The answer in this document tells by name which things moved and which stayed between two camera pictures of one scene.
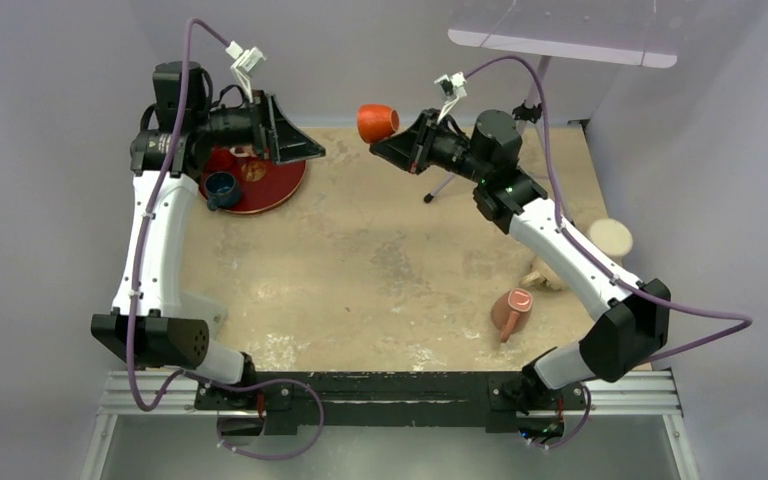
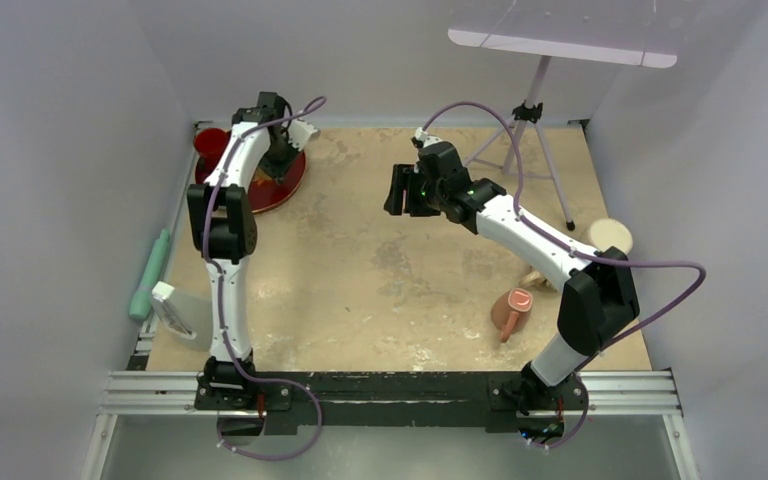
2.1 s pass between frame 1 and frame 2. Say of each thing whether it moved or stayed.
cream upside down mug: stayed
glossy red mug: moved
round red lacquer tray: stayed
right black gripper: moved
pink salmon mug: stayed
